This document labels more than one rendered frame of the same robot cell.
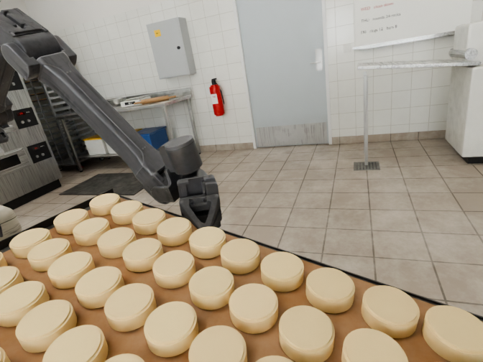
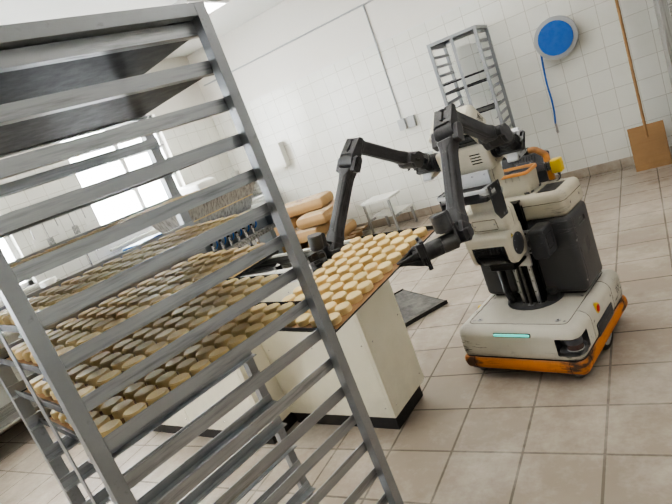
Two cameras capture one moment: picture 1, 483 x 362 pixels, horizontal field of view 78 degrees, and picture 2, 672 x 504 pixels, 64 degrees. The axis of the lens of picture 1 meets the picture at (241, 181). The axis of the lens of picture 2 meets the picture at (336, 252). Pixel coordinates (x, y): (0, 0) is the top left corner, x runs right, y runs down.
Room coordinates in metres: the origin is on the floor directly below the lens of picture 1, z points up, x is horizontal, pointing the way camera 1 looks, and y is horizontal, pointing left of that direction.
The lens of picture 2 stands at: (0.53, -1.57, 1.46)
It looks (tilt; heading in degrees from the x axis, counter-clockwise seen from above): 13 degrees down; 101
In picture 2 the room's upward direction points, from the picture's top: 21 degrees counter-clockwise
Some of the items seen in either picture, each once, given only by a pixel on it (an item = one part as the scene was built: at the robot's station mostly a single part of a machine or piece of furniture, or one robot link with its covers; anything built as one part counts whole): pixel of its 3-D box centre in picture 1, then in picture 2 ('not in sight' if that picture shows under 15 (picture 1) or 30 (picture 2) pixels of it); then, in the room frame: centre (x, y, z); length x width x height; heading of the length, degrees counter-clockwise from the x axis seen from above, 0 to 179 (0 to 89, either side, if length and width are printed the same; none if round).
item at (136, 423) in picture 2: not in sight; (218, 363); (-0.02, -0.50, 1.05); 0.64 x 0.03 x 0.03; 53
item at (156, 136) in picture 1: (149, 138); not in sight; (4.44, 1.24, 0.36); 0.46 x 0.38 x 0.26; 159
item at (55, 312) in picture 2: not in sight; (168, 256); (-0.02, -0.50, 1.32); 0.64 x 0.03 x 0.03; 53
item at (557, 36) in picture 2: not in sight; (564, 73); (2.25, 4.20, 1.10); 0.41 x 0.15 x 1.10; 157
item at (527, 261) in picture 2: not in sight; (515, 248); (0.87, 0.91, 0.62); 0.28 x 0.27 x 0.25; 143
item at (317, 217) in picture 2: not in sight; (321, 213); (-0.67, 4.83, 0.49); 0.72 x 0.42 x 0.15; 72
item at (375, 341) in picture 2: not in sight; (331, 336); (-0.13, 0.96, 0.45); 0.70 x 0.34 x 0.90; 151
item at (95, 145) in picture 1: (105, 142); not in sight; (4.77, 2.02, 0.36); 0.46 x 0.38 x 0.26; 155
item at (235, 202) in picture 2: not in sight; (208, 212); (-0.57, 1.20, 1.25); 0.56 x 0.29 x 0.14; 61
